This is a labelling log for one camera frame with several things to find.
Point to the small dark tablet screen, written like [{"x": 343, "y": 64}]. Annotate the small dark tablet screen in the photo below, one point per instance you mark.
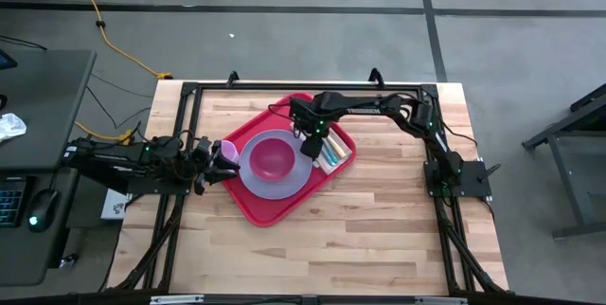
[{"x": 5, "y": 61}]

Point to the magenta plastic bowl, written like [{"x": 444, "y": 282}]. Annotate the magenta plastic bowl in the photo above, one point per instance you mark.
[{"x": 272, "y": 159}]

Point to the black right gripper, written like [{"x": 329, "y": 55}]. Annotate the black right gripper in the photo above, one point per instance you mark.
[{"x": 310, "y": 111}]

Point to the small black caster wheel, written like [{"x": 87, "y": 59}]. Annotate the small black caster wheel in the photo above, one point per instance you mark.
[{"x": 70, "y": 260}]

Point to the black computer mouse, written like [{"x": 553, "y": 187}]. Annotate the black computer mouse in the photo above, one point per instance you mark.
[{"x": 42, "y": 208}]

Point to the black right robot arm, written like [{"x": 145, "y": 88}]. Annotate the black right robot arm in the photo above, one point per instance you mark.
[{"x": 393, "y": 106}]

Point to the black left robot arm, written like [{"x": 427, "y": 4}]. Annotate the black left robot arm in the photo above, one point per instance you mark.
[{"x": 109, "y": 158}]

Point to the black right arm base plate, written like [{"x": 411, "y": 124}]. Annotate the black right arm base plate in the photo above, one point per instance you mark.
[{"x": 473, "y": 184}]

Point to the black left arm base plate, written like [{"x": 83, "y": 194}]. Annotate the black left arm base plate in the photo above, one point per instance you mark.
[{"x": 156, "y": 189}]

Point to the backlit computer keyboard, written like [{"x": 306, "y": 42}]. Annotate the backlit computer keyboard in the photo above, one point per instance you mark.
[{"x": 9, "y": 203}]

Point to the lavender plastic plate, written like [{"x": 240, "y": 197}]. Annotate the lavender plastic plate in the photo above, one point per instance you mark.
[{"x": 284, "y": 189}]

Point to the black metal cart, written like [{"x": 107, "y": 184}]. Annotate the black metal cart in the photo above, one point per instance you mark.
[{"x": 568, "y": 124}]

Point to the pink plastic mug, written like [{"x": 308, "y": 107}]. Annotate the pink plastic mug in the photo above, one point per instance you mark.
[{"x": 230, "y": 152}]

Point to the small white box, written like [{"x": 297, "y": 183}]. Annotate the small white box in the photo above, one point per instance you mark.
[{"x": 113, "y": 205}]

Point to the silver metal bracket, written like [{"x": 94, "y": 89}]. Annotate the silver metal bracket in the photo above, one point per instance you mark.
[
  {"x": 440, "y": 300},
  {"x": 175, "y": 299}
]

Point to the black aluminium table frame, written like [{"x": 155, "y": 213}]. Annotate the black aluminium table frame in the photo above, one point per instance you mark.
[{"x": 265, "y": 86}]

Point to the beige cloth napkin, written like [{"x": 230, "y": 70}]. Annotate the beige cloth napkin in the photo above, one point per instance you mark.
[{"x": 344, "y": 158}]

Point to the red plastic tray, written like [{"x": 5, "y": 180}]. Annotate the red plastic tray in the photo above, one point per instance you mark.
[{"x": 265, "y": 210}]

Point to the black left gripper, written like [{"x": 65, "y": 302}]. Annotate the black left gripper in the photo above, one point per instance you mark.
[{"x": 202, "y": 167}]

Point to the black computer desk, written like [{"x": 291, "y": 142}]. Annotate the black computer desk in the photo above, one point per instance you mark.
[{"x": 47, "y": 106}]

